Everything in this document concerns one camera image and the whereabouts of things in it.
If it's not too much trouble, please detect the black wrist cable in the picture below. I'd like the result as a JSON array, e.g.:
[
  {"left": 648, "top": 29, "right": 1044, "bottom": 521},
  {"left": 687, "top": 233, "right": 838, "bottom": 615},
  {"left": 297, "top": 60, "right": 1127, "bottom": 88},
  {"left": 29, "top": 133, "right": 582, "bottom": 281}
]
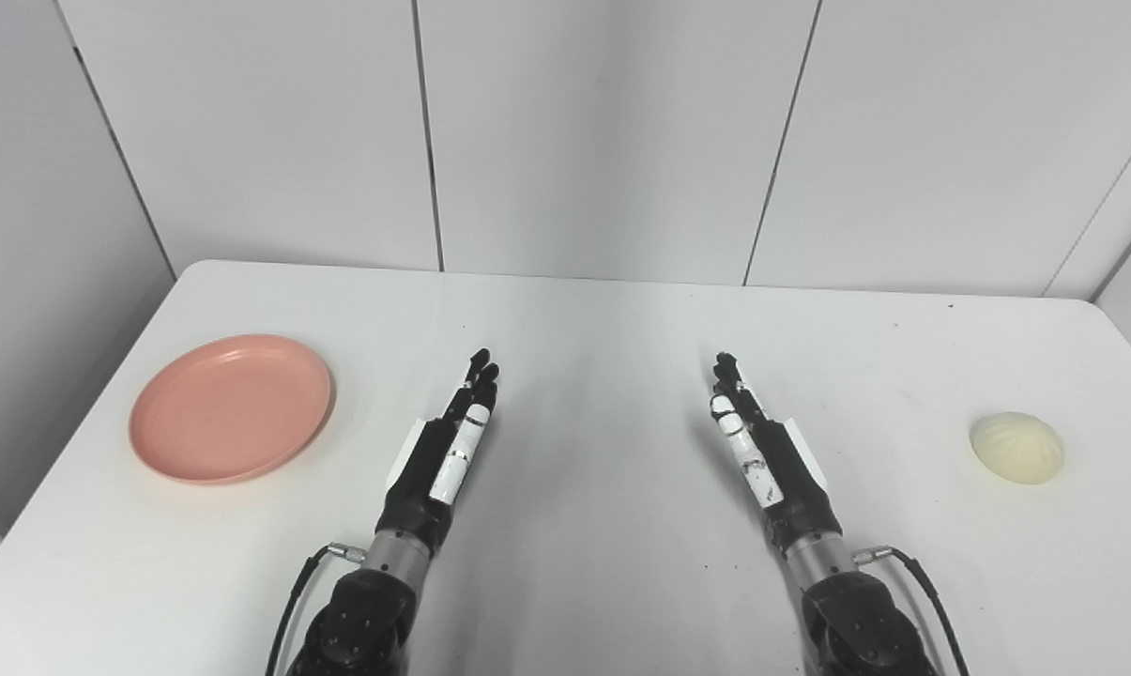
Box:
[
  {"left": 852, "top": 545, "right": 971, "bottom": 676},
  {"left": 266, "top": 542, "right": 367, "bottom": 676}
]

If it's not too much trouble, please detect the white steamed bun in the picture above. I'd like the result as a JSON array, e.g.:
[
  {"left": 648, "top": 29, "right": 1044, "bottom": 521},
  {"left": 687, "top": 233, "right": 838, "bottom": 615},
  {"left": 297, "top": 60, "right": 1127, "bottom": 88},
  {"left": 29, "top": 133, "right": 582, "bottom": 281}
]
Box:
[{"left": 970, "top": 411, "right": 1065, "bottom": 485}]

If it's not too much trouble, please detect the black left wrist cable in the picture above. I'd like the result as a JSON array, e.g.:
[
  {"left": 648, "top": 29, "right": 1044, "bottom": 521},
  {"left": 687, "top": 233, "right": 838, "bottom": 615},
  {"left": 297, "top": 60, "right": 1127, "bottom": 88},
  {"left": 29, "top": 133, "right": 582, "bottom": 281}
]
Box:
[{"left": 266, "top": 542, "right": 367, "bottom": 676}]

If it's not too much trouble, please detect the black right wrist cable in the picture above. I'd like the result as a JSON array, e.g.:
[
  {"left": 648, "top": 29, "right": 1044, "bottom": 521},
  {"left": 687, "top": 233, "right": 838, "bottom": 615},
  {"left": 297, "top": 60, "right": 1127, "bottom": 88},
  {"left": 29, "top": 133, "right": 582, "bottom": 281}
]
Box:
[{"left": 852, "top": 545, "right": 971, "bottom": 676}]

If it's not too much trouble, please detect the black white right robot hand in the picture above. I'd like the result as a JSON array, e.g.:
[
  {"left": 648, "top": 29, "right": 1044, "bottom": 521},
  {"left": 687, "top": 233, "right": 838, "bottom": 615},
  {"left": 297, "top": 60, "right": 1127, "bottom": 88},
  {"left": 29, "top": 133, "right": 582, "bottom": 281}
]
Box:
[{"left": 710, "top": 352, "right": 845, "bottom": 557}]

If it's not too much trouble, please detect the pink round plate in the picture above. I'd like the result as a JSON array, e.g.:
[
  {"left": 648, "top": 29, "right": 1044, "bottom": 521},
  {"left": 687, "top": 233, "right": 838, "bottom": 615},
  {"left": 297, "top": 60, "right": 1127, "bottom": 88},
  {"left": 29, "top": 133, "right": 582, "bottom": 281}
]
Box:
[{"left": 129, "top": 334, "right": 335, "bottom": 485}]

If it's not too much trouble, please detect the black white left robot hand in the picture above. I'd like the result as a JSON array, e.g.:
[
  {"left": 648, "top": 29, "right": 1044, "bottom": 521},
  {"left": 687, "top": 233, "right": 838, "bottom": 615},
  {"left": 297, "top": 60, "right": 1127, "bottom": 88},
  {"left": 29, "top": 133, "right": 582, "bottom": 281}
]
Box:
[{"left": 375, "top": 348, "right": 501, "bottom": 553}]

